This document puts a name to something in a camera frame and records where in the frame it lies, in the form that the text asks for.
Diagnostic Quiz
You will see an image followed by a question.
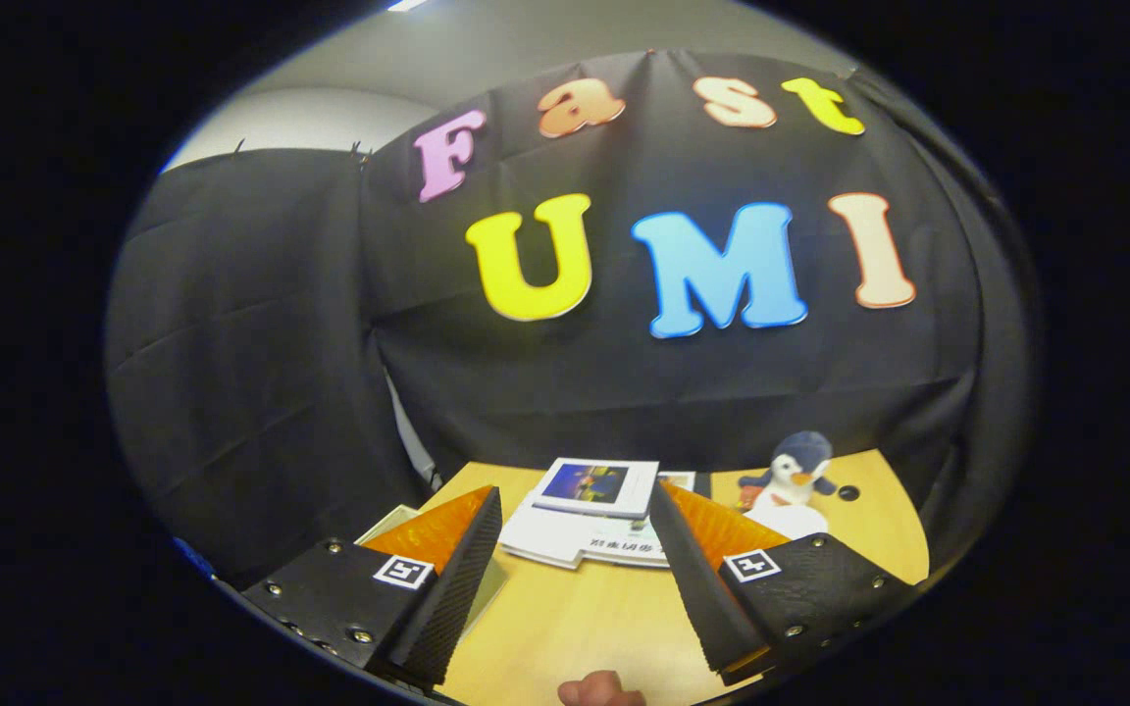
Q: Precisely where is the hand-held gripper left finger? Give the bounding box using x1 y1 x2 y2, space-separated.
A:
241 485 505 687

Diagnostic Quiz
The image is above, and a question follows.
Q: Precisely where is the white duck plush toy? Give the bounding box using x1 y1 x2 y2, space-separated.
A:
744 490 831 542

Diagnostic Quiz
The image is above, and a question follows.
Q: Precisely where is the penguin plush toy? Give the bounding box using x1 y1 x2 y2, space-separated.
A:
737 431 839 511

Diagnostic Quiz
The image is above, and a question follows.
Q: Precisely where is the large white text-cover book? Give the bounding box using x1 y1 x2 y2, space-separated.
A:
496 495 591 570

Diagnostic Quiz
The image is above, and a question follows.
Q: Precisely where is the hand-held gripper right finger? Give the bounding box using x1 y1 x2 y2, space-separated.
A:
648 480 919 685

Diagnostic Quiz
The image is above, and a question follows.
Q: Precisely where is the beige fabric storage box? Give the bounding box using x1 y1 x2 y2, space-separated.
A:
354 503 509 638

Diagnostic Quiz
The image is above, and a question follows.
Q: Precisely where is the small white picture-cover book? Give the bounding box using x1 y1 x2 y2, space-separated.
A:
531 458 661 521

